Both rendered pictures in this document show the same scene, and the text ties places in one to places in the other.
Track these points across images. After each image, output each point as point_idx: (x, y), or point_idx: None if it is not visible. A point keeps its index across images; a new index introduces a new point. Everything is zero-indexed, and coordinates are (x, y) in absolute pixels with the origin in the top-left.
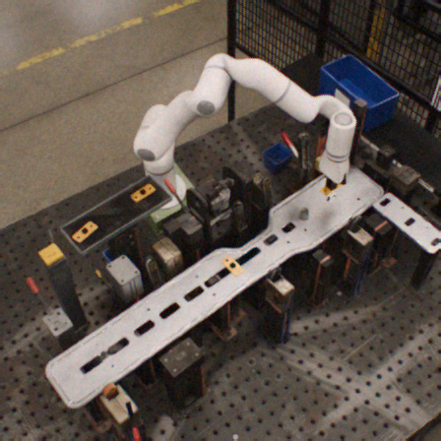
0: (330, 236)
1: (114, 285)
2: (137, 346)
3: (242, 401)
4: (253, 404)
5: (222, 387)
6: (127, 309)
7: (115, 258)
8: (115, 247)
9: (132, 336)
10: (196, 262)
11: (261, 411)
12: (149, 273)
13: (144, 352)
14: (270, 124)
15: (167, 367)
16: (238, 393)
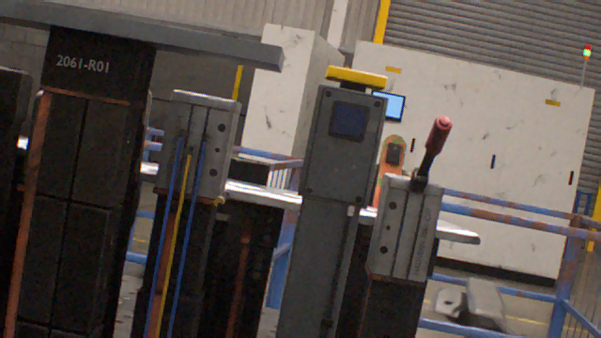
0: None
1: (225, 165)
2: (278, 190)
3: (125, 322)
4: (116, 315)
5: (128, 335)
6: (236, 187)
7: (109, 252)
8: (130, 160)
9: (270, 191)
10: (20, 145)
11: (119, 311)
12: (146, 126)
13: (275, 188)
14: None
15: (267, 162)
16: (117, 325)
